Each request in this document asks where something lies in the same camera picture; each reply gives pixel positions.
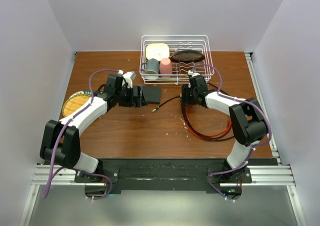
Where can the aluminium frame rail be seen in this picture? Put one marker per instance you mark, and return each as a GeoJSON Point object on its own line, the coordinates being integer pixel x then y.
{"type": "Point", "coordinates": [79, 198]}

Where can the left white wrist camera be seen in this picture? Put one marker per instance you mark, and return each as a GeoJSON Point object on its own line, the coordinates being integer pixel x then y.
{"type": "Point", "coordinates": [127, 78]}

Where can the grey mug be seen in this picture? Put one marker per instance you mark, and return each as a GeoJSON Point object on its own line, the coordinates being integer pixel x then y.
{"type": "Point", "coordinates": [150, 67]}

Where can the cream square plate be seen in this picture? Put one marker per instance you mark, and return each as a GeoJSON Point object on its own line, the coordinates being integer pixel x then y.
{"type": "Point", "coordinates": [157, 51]}

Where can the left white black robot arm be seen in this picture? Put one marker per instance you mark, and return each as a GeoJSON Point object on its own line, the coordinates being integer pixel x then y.
{"type": "Point", "coordinates": [61, 139]}

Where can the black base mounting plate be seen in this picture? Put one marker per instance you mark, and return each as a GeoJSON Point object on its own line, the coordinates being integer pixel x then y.
{"type": "Point", "coordinates": [177, 174]}

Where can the dark brown oval bowl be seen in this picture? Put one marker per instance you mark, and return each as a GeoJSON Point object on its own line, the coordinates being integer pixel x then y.
{"type": "Point", "coordinates": [187, 56]}

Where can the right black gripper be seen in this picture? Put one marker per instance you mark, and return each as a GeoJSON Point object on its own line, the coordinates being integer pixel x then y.
{"type": "Point", "coordinates": [185, 99]}

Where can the round yellow green coaster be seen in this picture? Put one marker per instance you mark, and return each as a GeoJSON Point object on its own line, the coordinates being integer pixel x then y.
{"type": "Point", "coordinates": [75, 101]}

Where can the white wire dish rack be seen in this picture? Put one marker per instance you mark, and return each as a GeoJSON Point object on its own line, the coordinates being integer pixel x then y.
{"type": "Point", "coordinates": [178, 43]}

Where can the pink cup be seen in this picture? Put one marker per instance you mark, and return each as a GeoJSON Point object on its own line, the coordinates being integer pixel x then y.
{"type": "Point", "coordinates": [165, 67]}

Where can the black network switch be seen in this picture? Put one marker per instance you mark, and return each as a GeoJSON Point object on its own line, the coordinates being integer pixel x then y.
{"type": "Point", "coordinates": [152, 94]}

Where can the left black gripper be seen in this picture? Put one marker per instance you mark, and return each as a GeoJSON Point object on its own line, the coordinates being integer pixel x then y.
{"type": "Point", "coordinates": [135, 101]}

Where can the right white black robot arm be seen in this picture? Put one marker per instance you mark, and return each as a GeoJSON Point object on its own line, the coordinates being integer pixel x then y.
{"type": "Point", "coordinates": [249, 123]}

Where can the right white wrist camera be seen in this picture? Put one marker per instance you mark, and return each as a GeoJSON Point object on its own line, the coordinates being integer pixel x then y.
{"type": "Point", "coordinates": [191, 73]}

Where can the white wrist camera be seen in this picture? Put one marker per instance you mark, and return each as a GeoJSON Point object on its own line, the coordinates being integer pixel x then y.
{"type": "Point", "coordinates": [127, 78]}
{"type": "Point", "coordinates": [191, 73]}

